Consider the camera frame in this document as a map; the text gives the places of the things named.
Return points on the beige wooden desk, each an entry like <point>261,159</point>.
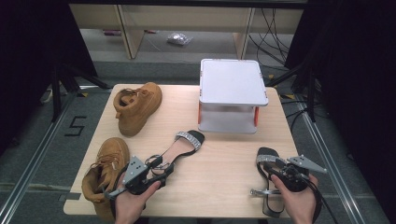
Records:
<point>186,17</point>

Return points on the person's left hand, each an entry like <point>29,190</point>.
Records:
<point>129,208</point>

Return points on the black tripod stand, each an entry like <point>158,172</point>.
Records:
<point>56,93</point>
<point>310,93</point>

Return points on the dark tape strip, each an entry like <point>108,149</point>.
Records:
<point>70,196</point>

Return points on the clear plastic bag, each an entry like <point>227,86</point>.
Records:
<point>179,39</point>

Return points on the pink packet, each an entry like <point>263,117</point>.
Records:
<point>151,31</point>

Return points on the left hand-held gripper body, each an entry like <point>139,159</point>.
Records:
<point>135,170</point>

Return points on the purple packet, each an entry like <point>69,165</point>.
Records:
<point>111,32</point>

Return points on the black curtain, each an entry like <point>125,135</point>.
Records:
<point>25,62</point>
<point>358,77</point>

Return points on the white shoe rack orange posts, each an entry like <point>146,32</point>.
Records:
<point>232,81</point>

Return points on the person's right hand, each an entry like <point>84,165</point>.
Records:
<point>300,205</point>

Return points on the aluminium floor rail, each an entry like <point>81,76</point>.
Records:
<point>37,158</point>
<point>342,193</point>

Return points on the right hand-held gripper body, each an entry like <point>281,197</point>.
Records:
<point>294,179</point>

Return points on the brown suede boot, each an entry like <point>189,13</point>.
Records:
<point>107,161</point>
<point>140,109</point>

